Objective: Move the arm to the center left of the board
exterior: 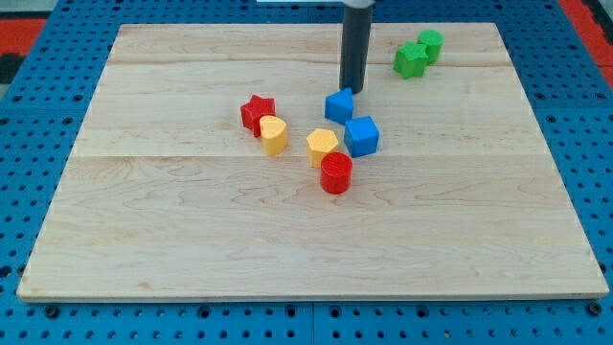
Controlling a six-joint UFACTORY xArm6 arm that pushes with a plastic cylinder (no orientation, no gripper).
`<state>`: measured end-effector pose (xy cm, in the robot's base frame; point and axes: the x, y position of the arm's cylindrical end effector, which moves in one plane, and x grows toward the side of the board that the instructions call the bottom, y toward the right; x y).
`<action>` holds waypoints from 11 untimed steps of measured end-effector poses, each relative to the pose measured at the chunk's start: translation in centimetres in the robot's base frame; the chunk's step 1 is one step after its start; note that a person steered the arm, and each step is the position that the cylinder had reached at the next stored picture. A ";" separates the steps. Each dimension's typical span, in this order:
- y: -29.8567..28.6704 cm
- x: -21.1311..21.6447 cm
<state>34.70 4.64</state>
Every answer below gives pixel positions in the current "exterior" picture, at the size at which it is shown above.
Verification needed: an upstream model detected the light wooden board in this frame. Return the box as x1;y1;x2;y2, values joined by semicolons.
17;23;608;303

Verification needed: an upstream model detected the red cylinder block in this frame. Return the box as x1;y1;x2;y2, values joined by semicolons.
320;151;353;195

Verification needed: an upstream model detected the yellow hexagon block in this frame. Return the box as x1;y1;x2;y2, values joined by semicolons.
306;128;339;168

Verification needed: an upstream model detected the yellow heart block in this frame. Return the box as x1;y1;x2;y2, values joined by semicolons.
260;115;288;156

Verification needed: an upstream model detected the blue cube block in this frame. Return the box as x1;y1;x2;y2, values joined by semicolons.
344;116;379;158

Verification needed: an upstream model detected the blue pentagon block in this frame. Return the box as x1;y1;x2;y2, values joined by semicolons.
325;88;354;125

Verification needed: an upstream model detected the red star block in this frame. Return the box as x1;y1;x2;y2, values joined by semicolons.
239;94;276;138

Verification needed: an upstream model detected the green star block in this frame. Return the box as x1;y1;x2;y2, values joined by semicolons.
393;41;428;79

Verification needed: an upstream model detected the green cylinder block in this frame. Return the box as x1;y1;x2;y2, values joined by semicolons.
418;30;444;64

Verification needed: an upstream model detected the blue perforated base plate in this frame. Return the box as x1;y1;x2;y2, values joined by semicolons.
1;1;612;344

